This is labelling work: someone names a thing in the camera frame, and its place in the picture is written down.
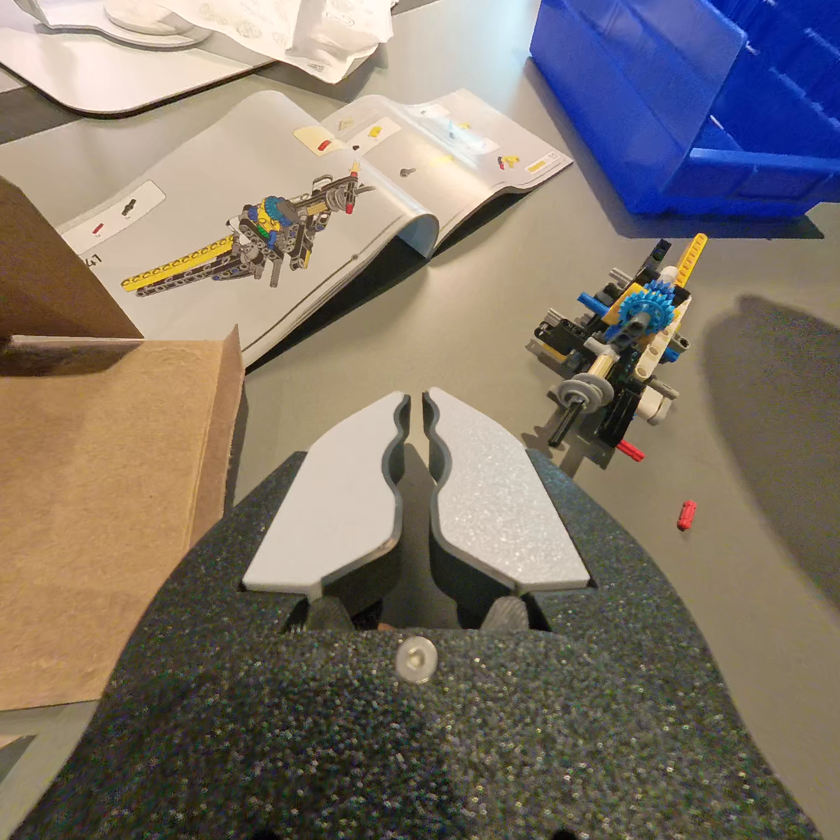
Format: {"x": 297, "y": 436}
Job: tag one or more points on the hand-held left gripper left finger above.
{"x": 328, "y": 512}

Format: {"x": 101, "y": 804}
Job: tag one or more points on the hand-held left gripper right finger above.
{"x": 499, "y": 512}

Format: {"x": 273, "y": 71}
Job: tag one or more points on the partly built lego model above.
{"x": 630, "y": 318}

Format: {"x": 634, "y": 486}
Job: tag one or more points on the blue plastic parts bin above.
{"x": 623, "y": 98}

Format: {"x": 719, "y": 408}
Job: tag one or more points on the small red lego pin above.
{"x": 686, "y": 515}

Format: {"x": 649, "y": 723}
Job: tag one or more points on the open lego instruction booklet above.
{"x": 262, "y": 157}

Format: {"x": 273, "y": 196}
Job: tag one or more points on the brown cardboard box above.
{"x": 98, "y": 492}

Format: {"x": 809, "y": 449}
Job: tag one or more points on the white flat board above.
{"x": 216, "y": 16}

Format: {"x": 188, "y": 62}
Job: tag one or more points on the white round stand base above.
{"x": 151, "y": 29}

